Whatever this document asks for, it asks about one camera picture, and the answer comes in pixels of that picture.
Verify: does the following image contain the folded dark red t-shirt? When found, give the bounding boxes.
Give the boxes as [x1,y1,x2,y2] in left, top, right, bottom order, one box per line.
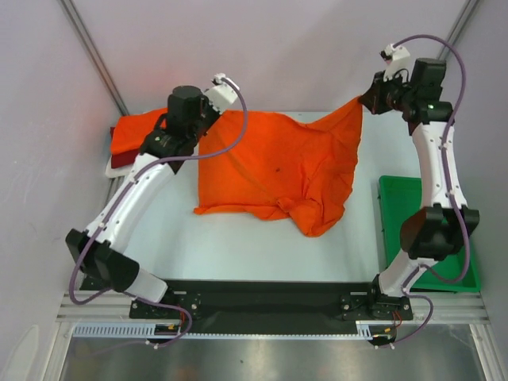
[110,127,139,169]

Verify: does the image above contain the orange t-shirt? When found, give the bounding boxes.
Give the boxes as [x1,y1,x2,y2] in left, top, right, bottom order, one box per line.
[194,98,363,237]
[110,108,167,156]

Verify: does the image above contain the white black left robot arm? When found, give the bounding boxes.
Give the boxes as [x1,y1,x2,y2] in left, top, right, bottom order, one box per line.
[65,79,237,318]

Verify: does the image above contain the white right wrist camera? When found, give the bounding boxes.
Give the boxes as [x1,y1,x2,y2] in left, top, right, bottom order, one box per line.
[380,44,410,82]

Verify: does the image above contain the right corner aluminium post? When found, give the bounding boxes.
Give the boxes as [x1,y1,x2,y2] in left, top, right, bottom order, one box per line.
[446,0,483,48]

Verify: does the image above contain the folded orange t-shirt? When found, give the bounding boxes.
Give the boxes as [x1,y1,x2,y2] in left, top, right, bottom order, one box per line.
[110,108,167,156]

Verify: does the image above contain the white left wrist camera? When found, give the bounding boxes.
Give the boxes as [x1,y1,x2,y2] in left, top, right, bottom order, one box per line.
[204,73,240,114]

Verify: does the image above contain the aluminium frame rail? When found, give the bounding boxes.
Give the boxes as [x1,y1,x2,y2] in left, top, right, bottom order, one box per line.
[56,291,491,325]

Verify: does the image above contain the folded white t-shirt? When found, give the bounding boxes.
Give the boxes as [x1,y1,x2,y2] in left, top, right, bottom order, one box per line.
[105,161,133,179]

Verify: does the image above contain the corner aluminium post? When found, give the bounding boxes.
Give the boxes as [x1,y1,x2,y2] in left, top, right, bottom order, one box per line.
[446,0,483,48]
[57,0,129,116]

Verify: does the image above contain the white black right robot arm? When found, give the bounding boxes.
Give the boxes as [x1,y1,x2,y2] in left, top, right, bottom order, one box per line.
[360,58,479,318]

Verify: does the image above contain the left corner aluminium post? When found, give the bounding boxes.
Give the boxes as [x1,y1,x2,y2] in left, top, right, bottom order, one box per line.
[57,0,129,116]

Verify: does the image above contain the green plastic tray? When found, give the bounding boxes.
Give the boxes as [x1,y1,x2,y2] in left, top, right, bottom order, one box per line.
[378,175,481,296]

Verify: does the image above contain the white slotted cable duct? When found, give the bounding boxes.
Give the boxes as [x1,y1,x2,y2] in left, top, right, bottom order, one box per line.
[73,322,394,341]

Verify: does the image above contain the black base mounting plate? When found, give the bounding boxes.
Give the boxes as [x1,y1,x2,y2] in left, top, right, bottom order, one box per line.
[79,279,414,335]

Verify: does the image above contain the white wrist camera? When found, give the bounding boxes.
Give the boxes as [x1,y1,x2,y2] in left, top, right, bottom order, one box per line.
[380,44,410,82]
[204,73,240,114]

